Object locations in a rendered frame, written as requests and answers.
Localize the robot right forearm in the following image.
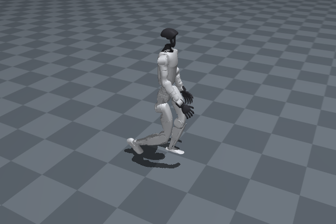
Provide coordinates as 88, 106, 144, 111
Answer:
164, 81, 183, 106

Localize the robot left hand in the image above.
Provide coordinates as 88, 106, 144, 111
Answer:
180, 86, 193, 104

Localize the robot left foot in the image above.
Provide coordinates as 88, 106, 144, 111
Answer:
165, 147, 184, 154

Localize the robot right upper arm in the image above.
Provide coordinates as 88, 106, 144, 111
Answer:
157, 55, 169, 88

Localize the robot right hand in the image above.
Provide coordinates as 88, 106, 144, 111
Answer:
176, 102, 194, 119

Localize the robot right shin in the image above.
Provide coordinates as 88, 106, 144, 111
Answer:
133, 133, 168, 145

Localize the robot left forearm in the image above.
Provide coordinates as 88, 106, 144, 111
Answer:
175, 72, 184, 92

